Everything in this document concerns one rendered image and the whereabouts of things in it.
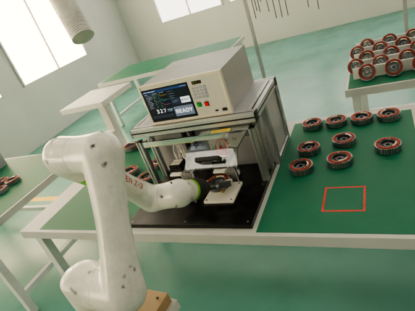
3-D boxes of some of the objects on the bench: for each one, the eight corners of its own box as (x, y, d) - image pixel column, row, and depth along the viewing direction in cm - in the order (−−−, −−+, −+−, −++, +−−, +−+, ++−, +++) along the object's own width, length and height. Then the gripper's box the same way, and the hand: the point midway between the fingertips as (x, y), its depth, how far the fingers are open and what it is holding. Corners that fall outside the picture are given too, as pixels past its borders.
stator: (343, 151, 173) (341, 145, 172) (328, 144, 183) (326, 138, 182) (361, 142, 175) (360, 135, 174) (346, 135, 185) (344, 129, 184)
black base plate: (252, 229, 146) (251, 224, 145) (128, 228, 175) (126, 224, 174) (276, 165, 182) (275, 161, 181) (170, 173, 212) (168, 170, 211)
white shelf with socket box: (130, 163, 242) (100, 102, 222) (90, 168, 259) (59, 110, 239) (154, 138, 269) (130, 81, 249) (117, 143, 286) (91, 90, 266)
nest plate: (233, 202, 162) (232, 200, 161) (204, 203, 169) (203, 201, 168) (243, 183, 173) (242, 181, 173) (215, 184, 180) (213, 182, 180)
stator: (323, 163, 170) (322, 156, 169) (344, 153, 171) (343, 147, 170) (336, 173, 160) (335, 165, 159) (358, 163, 161) (357, 156, 160)
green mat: (436, 234, 115) (436, 234, 115) (255, 232, 143) (255, 232, 143) (410, 109, 188) (410, 108, 188) (294, 124, 216) (294, 123, 216)
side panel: (280, 163, 182) (265, 106, 168) (275, 164, 183) (259, 107, 169) (289, 137, 204) (277, 84, 190) (285, 137, 205) (272, 84, 191)
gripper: (222, 178, 144) (243, 173, 164) (173, 181, 155) (197, 176, 174) (223, 196, 144) (244, 189, 164) (174, 198, 155) (199, 191, 174)
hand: (218, 182), depth 167 cm, fingers closed on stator, 11 cm apart
